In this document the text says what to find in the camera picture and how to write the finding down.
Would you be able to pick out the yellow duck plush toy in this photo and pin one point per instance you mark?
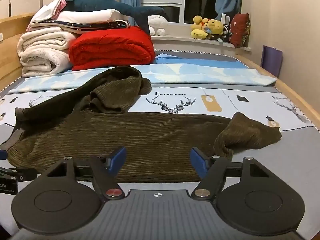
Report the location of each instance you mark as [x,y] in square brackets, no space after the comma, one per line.
[198,31]

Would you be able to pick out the blue shark plush toy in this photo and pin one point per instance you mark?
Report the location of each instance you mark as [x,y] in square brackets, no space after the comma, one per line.
[100,3]

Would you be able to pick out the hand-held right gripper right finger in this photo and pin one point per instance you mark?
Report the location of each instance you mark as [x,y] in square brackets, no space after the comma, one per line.
[198,160]

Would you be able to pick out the navy star print blanket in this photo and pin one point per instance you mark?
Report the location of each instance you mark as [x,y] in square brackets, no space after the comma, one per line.
[117,24]

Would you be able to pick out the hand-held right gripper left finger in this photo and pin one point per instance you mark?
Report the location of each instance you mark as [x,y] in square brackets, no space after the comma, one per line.
[117,160]

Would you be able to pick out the light blue blanket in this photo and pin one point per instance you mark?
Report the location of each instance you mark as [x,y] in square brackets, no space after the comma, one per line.
[200,72]

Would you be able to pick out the white seal plush toy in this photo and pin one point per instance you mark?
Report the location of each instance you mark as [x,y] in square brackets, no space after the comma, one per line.
[157,21]

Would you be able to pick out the white fluffy folded blanket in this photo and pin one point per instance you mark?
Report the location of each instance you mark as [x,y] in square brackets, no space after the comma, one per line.
[42,47]

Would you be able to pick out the white cloth with pink trim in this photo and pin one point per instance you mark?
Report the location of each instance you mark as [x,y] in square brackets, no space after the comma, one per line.
[47,10]

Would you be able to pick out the dark red cushion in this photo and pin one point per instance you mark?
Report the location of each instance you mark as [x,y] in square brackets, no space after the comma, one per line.
[240,30]

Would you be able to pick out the white window sill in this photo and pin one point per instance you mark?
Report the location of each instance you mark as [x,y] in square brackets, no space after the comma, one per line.
[180,41]

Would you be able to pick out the striped plush toy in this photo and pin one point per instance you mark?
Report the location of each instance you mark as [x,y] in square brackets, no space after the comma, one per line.
[227,32]

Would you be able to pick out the wooden bed frame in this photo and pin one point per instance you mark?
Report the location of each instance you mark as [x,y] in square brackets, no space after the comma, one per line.
[8,62]

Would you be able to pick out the red folded blanket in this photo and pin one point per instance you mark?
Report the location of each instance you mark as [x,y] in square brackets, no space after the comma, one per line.
[112,47]

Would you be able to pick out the yellow bear plush toy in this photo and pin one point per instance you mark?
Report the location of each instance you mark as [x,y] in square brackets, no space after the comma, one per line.
[215,26]

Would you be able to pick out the white folded quilt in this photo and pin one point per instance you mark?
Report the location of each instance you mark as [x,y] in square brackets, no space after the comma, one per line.
[95,15]

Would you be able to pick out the white framed window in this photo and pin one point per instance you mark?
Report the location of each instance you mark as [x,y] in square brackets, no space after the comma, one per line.
[180,1]

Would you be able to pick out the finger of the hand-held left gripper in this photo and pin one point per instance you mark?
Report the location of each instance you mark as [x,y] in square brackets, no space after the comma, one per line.
[2,155]
[22,173]

